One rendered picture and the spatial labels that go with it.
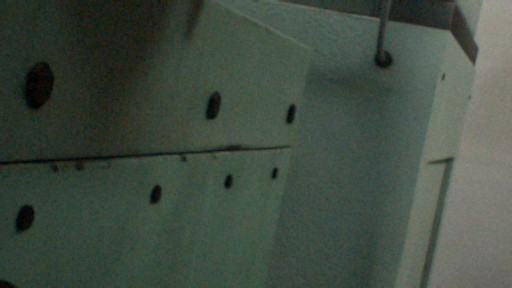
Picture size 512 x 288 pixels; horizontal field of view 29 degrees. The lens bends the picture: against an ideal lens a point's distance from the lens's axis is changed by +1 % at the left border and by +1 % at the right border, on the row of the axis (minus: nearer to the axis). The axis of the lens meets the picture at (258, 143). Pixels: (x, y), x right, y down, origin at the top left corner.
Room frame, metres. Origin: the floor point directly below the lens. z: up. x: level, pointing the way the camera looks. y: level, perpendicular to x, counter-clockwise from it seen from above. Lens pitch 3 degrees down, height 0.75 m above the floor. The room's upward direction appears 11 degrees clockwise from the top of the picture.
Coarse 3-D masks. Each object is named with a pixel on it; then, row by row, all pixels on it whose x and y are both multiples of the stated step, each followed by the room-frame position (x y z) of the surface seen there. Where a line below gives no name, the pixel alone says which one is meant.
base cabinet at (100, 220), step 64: (0, 192) 0.35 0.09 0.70; (64, 192) 0.40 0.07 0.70; (128, 192) 0.48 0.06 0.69; (192, 192) 0.59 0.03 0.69; (256, 192) 0.76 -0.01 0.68; (0, 256) 0.36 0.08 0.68; (64, 256) 0.42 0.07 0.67; (128, 256) 0.50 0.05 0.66; (192, 256) 0.61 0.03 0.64; (256, 256) 0.81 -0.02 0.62
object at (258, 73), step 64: (0, 0) 0.33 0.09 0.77; (64, 0) 0.37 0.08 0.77; (128, 0) 0.43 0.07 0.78; (192, 0) 0.52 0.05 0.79; (0, 64) 0.33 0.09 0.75; (64, 64) 0.38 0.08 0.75; (128, 64) 0.45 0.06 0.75; (192, 64) 0.54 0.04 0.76; (256, 64) 0.68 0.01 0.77; (0, 128) 0.34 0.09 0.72; (64, 128) 0.39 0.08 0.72; (128, 128) 0.46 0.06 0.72; (192, 128) 0.56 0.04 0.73; (256, 128) 0.72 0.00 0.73
